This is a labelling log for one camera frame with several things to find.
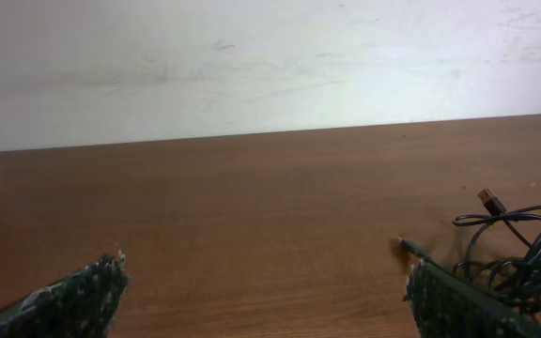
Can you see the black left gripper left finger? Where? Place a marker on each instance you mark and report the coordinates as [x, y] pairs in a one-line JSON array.
[[82, 304]]

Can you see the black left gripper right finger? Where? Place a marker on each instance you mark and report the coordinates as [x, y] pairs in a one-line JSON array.
[[444, 306]]

